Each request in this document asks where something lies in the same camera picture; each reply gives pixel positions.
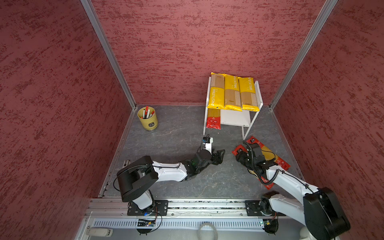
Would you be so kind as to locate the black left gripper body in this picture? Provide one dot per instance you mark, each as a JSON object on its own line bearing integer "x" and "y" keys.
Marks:
{"x": 215, "y": 158}

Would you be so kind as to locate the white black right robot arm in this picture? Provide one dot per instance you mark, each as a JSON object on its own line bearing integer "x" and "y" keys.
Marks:
{"x": 318, "y": 209}

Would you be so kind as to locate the red pasta bag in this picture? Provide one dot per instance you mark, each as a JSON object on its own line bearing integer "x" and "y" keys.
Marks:
{"x": 239, "y": 149}
{"x": 214, "y": 119}
{"x": 269, "y": 155}

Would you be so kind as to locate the white remote box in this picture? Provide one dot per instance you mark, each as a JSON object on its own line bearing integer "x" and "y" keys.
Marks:
{"x": 99, "y": 232}

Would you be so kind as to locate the white two-tier shelf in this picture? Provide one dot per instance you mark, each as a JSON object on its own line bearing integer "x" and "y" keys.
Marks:
{"x": 244, "y": 119}

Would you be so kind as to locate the white power strip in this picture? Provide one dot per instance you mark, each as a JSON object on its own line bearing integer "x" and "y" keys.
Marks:
{"x": 126, "y": 163}

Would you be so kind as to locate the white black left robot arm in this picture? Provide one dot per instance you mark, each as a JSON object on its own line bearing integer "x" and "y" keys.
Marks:
{"x": 136, "y": 179}

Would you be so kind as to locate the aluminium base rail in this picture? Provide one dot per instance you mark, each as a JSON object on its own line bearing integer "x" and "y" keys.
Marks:
{"x": 190, "y": 214}

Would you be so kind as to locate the yellow chopstick holder cup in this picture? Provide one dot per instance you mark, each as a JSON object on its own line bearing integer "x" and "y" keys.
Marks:
{"x": 151, "y": 122}

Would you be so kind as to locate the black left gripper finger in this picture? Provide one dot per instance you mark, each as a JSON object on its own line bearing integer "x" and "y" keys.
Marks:
{"x": 219, "y": 160}
{"x": 220, "y": 152}

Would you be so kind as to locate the white round object corner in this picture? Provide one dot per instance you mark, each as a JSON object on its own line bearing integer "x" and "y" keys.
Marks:
{"x": 305, "y": 234}

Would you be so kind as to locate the tall red marker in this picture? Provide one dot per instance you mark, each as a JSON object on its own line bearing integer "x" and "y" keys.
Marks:
{"x": 147, "y": 112}

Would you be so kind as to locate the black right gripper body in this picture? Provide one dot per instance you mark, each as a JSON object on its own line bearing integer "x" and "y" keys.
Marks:
{"x": 245, "y": 160}

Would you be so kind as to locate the yellow pasta bag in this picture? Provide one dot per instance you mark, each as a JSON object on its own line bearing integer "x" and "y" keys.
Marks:
{"x": 248, "y": 94}
{"x": 217, "y": 92}
{"x": 232, "y": 93}

